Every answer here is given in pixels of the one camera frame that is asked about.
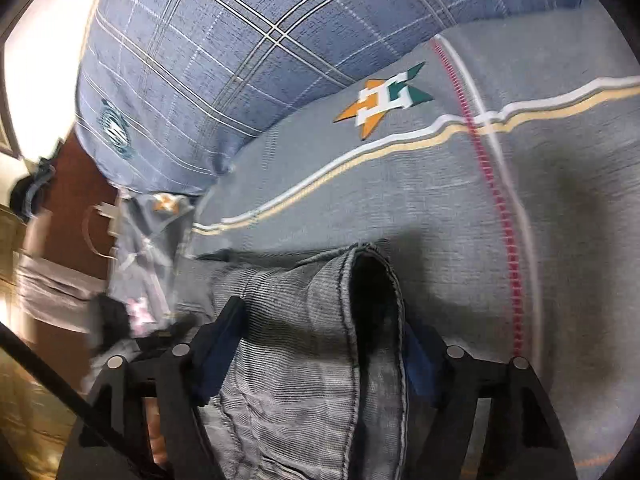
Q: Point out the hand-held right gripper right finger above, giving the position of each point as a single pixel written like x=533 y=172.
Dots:
x=417 y=362

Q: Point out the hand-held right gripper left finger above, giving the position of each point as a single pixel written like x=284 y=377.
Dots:
x=220 y=355

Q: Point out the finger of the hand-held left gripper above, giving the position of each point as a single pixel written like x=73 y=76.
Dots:
x=112 y=317

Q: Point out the grey denim pants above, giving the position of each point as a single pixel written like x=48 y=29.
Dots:
x=300 y=360

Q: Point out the white charger plug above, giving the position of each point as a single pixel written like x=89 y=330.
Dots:
x=107 y=211

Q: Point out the brown wooden headboard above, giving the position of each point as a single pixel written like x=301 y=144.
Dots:
x=75 y=195

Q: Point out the blue denim garment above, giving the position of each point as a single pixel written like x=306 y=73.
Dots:
x=32 y=190

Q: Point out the grey star-print bedsheet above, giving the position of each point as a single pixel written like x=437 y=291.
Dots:
x=450 y=185

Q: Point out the blue plaid pillow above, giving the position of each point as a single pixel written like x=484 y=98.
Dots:
x=225 y=60

